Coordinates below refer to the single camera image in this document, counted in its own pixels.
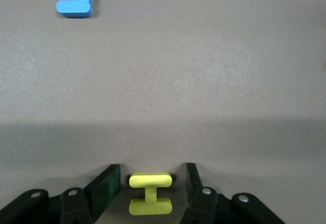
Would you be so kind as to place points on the yellow foam letter H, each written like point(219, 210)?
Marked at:
point(150, 196)

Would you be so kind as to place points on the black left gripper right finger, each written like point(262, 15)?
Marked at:
point(208, 206)

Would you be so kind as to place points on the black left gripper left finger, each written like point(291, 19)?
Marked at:
point(102, 191)

